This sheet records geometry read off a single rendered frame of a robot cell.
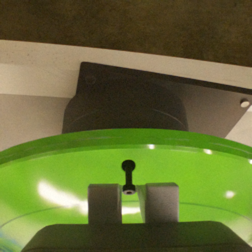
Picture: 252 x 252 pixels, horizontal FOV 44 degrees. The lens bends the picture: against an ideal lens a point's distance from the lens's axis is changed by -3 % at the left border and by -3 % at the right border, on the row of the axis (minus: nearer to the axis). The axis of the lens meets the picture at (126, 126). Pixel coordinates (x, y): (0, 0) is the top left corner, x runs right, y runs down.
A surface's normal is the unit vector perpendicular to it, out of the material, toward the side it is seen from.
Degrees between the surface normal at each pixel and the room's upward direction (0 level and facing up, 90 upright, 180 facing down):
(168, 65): 90
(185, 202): 23
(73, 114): 90
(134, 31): 0
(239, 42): 0
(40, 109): 0
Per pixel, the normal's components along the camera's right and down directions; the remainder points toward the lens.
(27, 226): -0.21, 0.59
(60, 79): 0.02, 0.80
